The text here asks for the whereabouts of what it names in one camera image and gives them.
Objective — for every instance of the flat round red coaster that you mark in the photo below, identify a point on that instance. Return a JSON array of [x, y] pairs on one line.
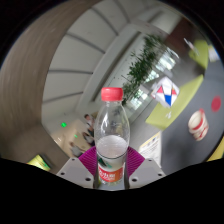
[[216, 104]]

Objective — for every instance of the green lit wall screen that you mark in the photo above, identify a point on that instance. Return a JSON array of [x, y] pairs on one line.
[[39, 162]]

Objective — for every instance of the green exit sign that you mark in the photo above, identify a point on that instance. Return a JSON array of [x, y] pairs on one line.
[[63, 125]]

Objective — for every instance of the red and white mug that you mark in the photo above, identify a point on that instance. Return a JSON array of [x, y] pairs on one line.
[[198, 126]]

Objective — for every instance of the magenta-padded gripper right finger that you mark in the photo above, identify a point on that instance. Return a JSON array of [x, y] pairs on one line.
[[135, 163]]

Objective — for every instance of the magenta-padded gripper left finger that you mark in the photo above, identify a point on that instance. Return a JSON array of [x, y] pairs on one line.
[[87, 161]]

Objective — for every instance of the row of potted green plants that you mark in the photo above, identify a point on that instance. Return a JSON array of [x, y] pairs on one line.
[[143, 66]]

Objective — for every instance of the person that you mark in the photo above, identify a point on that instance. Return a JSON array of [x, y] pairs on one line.
[[76, 149], [89, 124], [87, 137]]

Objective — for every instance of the clear red-capped water bottle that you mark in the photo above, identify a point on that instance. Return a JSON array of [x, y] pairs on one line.
[[111, 146]]

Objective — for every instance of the white cube red blue pattern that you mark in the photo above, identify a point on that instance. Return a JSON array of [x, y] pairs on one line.
[[166, 93]]

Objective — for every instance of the small lime green table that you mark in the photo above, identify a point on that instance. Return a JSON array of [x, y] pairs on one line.
[[200, 53]]

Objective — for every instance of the large lime green table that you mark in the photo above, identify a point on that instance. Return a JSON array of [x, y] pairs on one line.
[[186, 96]]

